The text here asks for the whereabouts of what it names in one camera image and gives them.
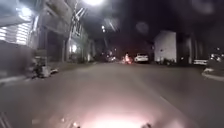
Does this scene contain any vehicle with red lights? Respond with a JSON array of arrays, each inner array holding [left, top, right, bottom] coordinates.
[[121, 53, 134, 65]]

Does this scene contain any grey asphalt road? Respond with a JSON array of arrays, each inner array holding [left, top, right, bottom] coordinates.
[[0, 61, 224, 128]]

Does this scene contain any white car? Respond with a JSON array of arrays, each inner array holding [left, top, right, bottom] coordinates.
[[134, 52, 150, 64]]

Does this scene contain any street lamp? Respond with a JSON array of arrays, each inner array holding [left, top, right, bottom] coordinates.
[[83, 0, 105, 7]]

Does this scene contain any grey multi-storey building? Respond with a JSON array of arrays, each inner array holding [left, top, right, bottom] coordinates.
[[28, 0, 96, 64]]

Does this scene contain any parked scooter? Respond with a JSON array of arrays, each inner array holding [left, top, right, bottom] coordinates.
[[27, 55, 59, 80]]

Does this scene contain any white vehicle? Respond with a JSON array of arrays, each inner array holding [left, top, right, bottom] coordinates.
[[193, 59, 209, 66]]

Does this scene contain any kerb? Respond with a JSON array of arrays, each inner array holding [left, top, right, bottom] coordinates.
[[201, 67, 224, 83]]

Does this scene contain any grey building with lit windows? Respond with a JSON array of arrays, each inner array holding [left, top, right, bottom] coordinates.
[[0, 0, 38, 76]]

